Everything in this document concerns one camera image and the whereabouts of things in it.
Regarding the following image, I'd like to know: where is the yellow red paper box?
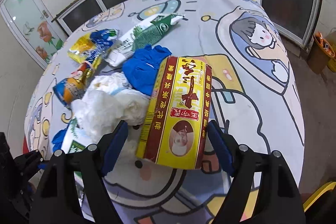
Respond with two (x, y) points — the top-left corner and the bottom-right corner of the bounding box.
(135, 56), (212, 169)

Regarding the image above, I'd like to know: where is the blue cartoon snack bag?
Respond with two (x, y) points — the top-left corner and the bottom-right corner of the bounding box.
(53, 61), (95, 109)

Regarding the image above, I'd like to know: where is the blue glove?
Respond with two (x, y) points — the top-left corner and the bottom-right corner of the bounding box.
(52, 127), (68, 152)
(122, 45), (171, 96)

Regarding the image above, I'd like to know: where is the yellow snack bag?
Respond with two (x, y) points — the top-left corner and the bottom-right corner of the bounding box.
(67, 33), (97, 64)

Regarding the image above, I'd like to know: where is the blue snack wrapper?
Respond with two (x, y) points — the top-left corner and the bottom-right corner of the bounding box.
(87, 28), (120, 62)

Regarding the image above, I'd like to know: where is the green white milk carton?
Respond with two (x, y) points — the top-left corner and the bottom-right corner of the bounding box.
(105, 13), (185, 67)

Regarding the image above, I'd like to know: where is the yellow rim trash bin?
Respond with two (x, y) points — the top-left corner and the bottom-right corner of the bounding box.
(303, 181), (336, 212)

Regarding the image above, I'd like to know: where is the cartoon print tablecloth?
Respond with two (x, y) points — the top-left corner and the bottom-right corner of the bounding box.
(23, 0), (305, 223)

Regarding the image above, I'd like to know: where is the brown waste bucket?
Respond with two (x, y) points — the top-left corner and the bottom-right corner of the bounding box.
(307, 32), (335, 75)

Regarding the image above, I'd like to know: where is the floral glass door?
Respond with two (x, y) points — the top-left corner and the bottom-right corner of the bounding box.
(1, 0), (67, 69)

